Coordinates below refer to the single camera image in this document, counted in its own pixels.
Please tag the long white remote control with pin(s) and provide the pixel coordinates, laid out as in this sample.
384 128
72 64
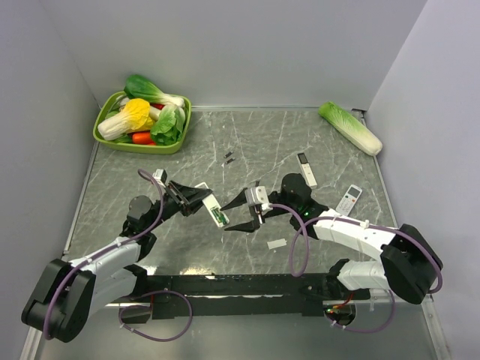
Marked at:
211 202

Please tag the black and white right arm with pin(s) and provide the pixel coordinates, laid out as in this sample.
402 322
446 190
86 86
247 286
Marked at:
400 259

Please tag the green white napa cabbage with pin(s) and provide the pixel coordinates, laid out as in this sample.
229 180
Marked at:
351 128

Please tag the toy bok choy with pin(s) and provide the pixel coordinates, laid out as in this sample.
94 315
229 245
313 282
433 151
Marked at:
137 86

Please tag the green plastic basket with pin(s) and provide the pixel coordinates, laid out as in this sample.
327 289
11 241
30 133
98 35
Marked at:
116 103

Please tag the red toy pepper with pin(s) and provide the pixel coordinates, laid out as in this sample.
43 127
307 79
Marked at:
157 106

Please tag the small white display remote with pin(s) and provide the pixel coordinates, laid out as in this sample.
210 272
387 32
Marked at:
349 199

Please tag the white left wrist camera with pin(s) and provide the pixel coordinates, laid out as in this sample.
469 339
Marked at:
160 176

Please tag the yellow toy napa cabbage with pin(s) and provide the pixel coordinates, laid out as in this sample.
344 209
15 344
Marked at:
134 117

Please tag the white battery cover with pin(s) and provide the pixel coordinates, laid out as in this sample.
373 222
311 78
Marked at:
277 244

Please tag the slim white remote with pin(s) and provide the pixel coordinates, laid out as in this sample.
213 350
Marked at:
306 170

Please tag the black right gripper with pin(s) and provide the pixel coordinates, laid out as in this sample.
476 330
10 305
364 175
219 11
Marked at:
250 226

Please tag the green leafy toy lettuce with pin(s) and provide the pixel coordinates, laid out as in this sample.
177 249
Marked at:
169 127

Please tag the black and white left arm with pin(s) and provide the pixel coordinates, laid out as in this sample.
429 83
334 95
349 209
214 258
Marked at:
68 293

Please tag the orange toy carrot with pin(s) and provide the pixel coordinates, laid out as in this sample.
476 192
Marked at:
142 138

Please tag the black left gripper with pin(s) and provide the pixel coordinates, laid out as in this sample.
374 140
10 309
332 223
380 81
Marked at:
187 199

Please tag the green AAA battery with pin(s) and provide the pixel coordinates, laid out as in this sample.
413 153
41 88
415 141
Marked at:
218 215

